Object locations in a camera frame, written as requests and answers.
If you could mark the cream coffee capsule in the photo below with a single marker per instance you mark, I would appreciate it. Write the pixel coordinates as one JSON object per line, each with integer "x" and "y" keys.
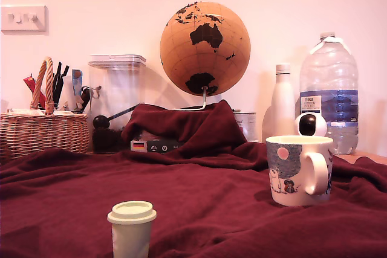
{"x": 131, "y": 234}

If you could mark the black coffee scoop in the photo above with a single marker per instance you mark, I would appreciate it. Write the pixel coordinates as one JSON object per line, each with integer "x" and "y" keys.
{"x": 101, "y": 121}

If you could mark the metal globe stand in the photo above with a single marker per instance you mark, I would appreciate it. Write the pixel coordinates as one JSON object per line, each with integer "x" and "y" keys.
{"x": 204, "y": 98}

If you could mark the dark box with flag print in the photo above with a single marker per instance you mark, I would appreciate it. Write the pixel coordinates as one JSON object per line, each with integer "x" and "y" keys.
{"x": 157, "y": 148}

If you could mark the metal tin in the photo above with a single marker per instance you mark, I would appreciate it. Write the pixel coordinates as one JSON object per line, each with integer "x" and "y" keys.
{"x": 248, "y": 125}

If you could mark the cork globe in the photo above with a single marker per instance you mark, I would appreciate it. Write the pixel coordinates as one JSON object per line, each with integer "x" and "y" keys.
{"x": 205, "y": 55}

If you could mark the clear plastic storage container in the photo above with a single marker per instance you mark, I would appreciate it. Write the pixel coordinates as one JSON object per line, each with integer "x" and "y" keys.
{"x": 121, "y": 89}

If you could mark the dark red fleece cloth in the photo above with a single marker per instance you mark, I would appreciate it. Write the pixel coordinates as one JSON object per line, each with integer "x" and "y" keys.
{"x": 193, "y": 194}

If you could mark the slim white bottle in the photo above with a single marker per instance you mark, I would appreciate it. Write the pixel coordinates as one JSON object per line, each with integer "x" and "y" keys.
{"x": 282, "y": 104}

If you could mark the white illustrated mug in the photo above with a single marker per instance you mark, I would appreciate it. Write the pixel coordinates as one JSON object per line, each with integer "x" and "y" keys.
{"x": 284, "y": 179}

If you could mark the blue and white card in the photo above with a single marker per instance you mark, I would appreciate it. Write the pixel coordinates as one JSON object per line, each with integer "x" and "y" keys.
{"x": 77, "y": 81}

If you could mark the black kitchen utensil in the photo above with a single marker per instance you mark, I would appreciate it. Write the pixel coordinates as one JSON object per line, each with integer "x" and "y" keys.
{"x": 57, "y": 85}
{"x": 64, "y": 72}

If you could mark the large clear water bottle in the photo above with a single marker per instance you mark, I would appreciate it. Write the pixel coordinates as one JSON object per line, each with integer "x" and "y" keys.
{"x": 329, "y": 73}

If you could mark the wicker basket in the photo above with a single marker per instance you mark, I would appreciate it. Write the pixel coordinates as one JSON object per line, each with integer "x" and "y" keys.
{"x": 45, "y": 134}

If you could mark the white papers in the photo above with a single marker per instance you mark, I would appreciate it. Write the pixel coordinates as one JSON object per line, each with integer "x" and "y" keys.
{"x": 30, "y": 112}

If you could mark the red packet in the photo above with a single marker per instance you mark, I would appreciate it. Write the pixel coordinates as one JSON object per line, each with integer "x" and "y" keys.
{"x": 30, "y": 84}

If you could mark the small white round camera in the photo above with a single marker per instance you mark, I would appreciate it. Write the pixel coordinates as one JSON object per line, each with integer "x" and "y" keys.
{"x": 319, "y": 125}

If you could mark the white wall switch plate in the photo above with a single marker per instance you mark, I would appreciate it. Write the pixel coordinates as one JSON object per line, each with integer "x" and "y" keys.
{"x": 24, "y": 17}

